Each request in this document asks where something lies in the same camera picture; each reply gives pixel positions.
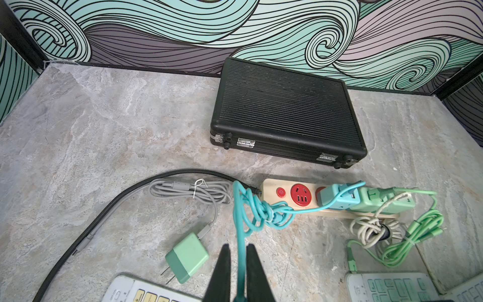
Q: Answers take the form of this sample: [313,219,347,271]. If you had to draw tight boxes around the green keyboard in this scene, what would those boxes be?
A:
[346,273,440,302]

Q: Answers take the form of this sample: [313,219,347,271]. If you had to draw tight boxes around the light green charger adapter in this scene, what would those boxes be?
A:
[161,232,209,284]

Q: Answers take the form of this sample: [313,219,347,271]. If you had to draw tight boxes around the teal cable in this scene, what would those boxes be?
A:
[231,180,367,302]

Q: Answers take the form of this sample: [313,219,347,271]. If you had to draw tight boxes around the black power cable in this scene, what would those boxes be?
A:
[31,168,263,302]

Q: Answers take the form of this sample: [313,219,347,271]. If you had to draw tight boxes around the black flat box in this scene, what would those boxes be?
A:
[210,57,368,169]

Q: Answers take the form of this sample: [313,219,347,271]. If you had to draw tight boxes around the wooden power strip green plugs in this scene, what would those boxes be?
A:
[261,179,416,219]

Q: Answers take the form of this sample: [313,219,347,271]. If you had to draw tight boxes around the cream white bundled cable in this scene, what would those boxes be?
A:
[348,192,412,250]

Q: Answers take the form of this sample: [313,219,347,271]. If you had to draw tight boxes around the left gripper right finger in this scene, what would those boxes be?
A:
[246,244,275,302]

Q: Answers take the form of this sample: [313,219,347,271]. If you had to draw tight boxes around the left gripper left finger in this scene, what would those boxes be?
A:
[203,244,231,302]

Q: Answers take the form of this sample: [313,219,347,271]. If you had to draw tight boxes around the white keyboard far right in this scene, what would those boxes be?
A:
[441,274,483,302]

